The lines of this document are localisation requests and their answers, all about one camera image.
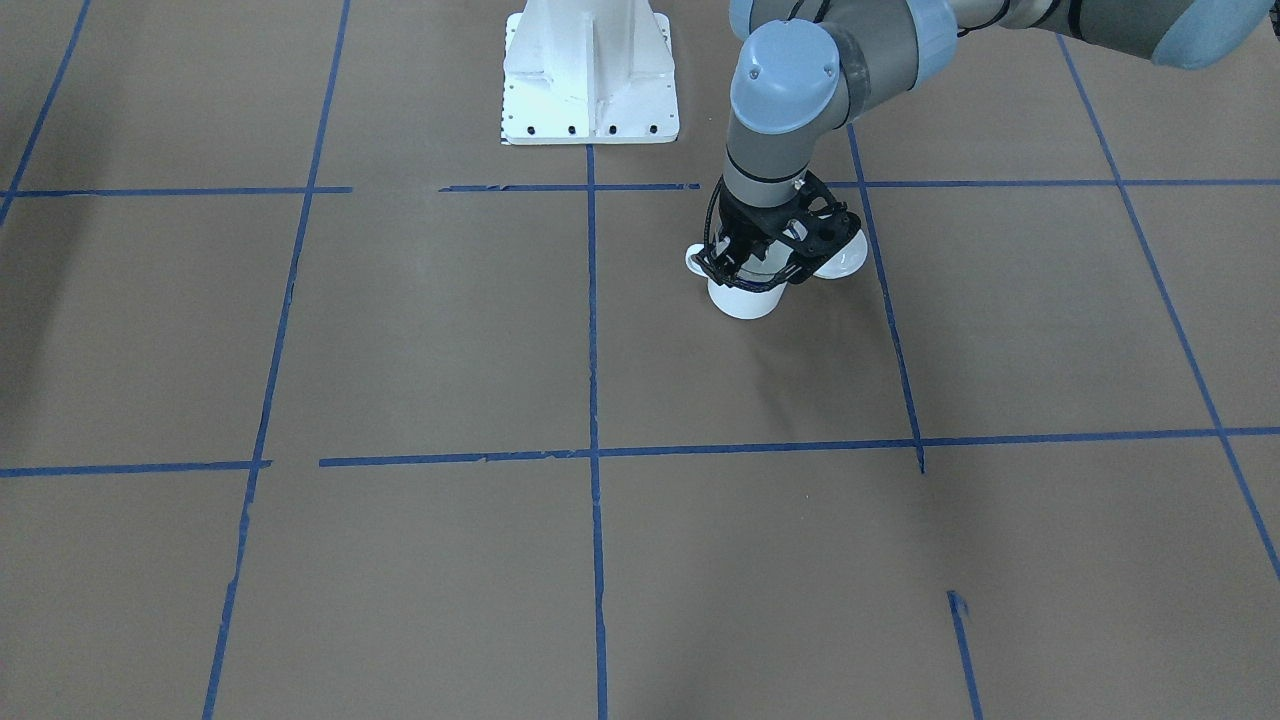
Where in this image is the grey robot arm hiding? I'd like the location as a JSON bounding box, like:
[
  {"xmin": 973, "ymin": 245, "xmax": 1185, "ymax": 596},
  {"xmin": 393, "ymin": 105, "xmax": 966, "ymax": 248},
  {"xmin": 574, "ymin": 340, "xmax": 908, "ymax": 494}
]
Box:
[{"xmin": 687, "ymin": 1, "xmax": 1277, "ymax": 293}]

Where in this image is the black wrist camera with cable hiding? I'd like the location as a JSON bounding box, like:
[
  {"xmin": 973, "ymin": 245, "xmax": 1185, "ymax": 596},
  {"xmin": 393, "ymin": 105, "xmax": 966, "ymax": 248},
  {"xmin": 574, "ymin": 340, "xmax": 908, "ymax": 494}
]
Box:
[{"xmin": 783, "ymin": 181, "xmax": 861, "ymax": 265}]

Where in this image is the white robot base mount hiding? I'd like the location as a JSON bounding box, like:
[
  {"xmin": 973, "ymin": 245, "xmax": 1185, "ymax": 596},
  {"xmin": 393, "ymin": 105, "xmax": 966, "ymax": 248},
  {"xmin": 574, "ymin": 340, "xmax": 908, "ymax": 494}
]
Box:
[{"xmin": 500, "ymin": 1, "xmax": 680, "ymax": 146}]

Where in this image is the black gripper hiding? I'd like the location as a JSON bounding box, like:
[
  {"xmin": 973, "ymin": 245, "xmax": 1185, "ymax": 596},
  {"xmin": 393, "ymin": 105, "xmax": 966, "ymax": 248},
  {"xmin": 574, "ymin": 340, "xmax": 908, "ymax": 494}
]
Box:
[{"xmin": 692, "ymin": 172, "xmax": 832, "ymax": 291}]

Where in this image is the white enamel mug lid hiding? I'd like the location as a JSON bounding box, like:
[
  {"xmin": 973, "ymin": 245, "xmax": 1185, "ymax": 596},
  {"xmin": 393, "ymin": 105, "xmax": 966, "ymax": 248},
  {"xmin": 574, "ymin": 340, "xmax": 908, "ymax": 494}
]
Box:
[{"xmin": 814, "ymin": 231, "xmax": 870, "ymax": 281}]

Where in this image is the white enamel mug blue rim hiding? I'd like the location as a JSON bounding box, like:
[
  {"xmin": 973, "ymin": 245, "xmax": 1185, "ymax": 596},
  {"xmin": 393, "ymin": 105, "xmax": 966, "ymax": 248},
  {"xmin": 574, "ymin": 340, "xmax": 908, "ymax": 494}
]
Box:
[{"xmin": 684, "ymin": 243, "xmax": 788, "ymax": 320}]

